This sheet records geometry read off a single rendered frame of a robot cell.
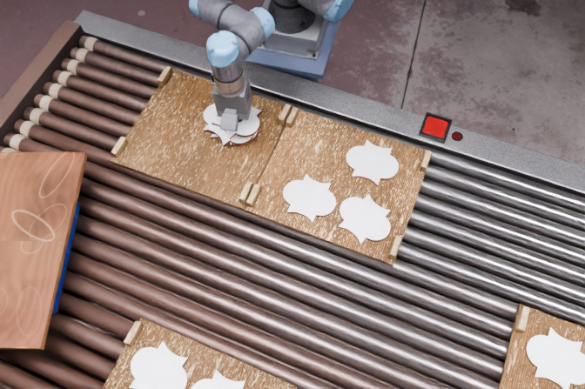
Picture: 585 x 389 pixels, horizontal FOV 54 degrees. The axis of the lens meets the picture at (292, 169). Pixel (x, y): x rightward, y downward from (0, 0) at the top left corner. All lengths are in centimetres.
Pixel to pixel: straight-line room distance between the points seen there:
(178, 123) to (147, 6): 176
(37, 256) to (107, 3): 219
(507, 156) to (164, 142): 96
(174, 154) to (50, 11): 204
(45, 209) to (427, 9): 235
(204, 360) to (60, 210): 51
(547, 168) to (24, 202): 137
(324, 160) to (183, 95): 47
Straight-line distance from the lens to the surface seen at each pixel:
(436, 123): 169
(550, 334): 150
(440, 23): 323
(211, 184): 157
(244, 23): 142
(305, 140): 162
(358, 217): 150
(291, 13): 178
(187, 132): 167
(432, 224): 155
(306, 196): 152
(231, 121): 151
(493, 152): 169
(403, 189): 156
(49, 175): 159
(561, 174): 172
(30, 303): 147
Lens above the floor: 231
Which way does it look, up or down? 61 degrees down
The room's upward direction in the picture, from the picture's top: 4 degrees counter-clockwise
